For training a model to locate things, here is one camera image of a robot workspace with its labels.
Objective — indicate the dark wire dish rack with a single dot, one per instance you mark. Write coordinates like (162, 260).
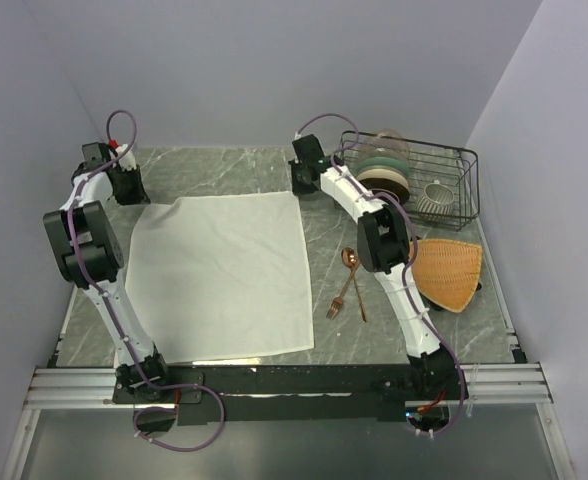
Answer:
(456, 168)

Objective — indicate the woven bamboo tray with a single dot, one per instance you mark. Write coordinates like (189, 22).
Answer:
(447, 272)

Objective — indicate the rose gold fork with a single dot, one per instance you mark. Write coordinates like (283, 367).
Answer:
(338, 302)

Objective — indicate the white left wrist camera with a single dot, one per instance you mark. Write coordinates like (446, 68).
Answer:
(127, 160)

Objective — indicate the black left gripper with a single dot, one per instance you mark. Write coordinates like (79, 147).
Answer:
(140, 196)

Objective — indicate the aluminium frame rail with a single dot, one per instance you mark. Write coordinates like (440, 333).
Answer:
(68, 388)

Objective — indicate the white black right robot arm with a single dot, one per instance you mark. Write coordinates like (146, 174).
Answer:
(385, 250)

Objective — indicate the cream white plate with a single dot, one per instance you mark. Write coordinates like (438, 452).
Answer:
(382, 173)

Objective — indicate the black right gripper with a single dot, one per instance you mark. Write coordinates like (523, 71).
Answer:
(295, 188)

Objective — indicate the white cloth napkin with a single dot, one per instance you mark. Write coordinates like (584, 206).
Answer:
(222, 277)

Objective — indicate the teal green plate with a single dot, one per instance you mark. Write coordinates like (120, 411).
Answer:
(401, 165)

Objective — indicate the rose gold spoon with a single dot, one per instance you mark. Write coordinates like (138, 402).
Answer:
(356, 285)

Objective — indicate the dark brown glossy bowl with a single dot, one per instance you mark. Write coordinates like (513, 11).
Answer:
(391, 187)

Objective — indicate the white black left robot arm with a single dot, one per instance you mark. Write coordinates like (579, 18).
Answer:
(88, 255)

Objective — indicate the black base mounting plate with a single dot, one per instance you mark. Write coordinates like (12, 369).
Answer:
(290, 392)

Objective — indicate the grey ribbed cup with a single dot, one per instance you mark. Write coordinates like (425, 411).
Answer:
(436, 202)

